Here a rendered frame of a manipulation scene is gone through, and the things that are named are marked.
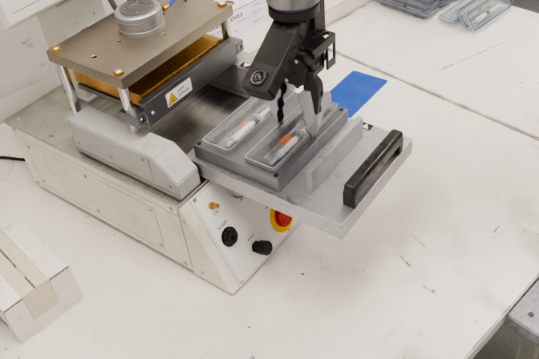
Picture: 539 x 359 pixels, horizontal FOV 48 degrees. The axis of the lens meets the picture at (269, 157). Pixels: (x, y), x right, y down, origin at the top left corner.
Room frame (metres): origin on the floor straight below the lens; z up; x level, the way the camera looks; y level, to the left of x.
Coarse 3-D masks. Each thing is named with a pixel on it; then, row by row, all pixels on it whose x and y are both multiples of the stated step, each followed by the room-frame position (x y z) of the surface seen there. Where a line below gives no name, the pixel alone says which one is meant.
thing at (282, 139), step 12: (300, 108) 0.80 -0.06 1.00; (288, 120) 0.77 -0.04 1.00; (300, 120) 0.77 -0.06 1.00; (276, 132) 0.75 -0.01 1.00; (288, 132) 0.74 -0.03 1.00; (300, 132) 0.74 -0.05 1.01; (264, 144) 0.72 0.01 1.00; (276, 144) 0.72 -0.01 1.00; (288, 144) 0.71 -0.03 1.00; (252, 156) 0.70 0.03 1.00; (264, 156) 0.69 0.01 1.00; (276, 156) 0.69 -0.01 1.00
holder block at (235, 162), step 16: (288, 112) 0.81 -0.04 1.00; (336, 112) 0.79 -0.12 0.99; (272, 128) 0.77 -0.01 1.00; (320, 128) 0.76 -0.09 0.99; (336, 128) 0.77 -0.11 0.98; (256, 144) 0.74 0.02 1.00; (304, 144) 0.72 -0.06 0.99; (320, 144) 0.74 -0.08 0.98; (208, 160) 0.74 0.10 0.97; (224, 160) 0.71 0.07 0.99; (240, 160) 0.70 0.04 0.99; (288, 160) 0.69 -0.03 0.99; (304, 160) 0.70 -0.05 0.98; (256, 176) 0.67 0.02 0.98; (272, 176) 0.66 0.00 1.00; (288, 176) 0.67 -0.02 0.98
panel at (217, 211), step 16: (208, 192) 0.73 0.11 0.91; (224, 192) 0.74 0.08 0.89; (208, 208) 0.71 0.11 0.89; (224, 208) 0.72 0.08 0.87; (240, 208) 0.74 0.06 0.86; (256, 208) 0.76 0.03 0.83; (272, 208) 0.77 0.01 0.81; (208, 224) 0.69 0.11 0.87; (224, 224) 0.71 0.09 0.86; (240, 224) 0.72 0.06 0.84; (256, 224) 0.74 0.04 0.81; (272, 224) 0.75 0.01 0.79; (224, 240) 0.69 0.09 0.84; (240, 240) 0.70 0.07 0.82; (272, 240) 0.74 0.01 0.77; (224, 256) 0.67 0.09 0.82; (240, 256) 0.69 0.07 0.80; (256, 256) 0.70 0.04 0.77; (240, 272) 0.67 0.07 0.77
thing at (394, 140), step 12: (396, 132) 0.71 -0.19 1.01; (384, 144) 0.68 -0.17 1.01; (396, 144) 0.69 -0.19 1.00; (372, 156) 0.66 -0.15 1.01; (384, 156) 0.66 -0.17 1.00; (360, 168) 0.64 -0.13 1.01; (372, 168) 0.64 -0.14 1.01; (348, 180) 0.61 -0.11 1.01; (360, 180) 0.61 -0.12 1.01; (348, 192) 0.60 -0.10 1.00; (360, 192) 0.61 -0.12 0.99; (348, 204) 0.60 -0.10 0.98
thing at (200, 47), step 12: (204, 36) 0.98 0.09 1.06; (192, 48) 0.94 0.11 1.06; (204, 48) 0.94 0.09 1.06; (168, 60) 0.91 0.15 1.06; (180, 60) 0.91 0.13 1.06; (192, 60) 0.91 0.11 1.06; (156, 72) 0.88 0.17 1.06; (168, 72) 0.87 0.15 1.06; (84, 84) 0.91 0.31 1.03; (96, 84) 0.88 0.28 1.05; (108, 84) 0.86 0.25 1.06; (132, 84) 0.85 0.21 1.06; (144, 84) 0.84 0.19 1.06; (156, 84) 0.84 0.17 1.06; (108, 96) 0.87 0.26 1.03; (132, 96) 0.83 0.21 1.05; (144, 96) 0.82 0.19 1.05
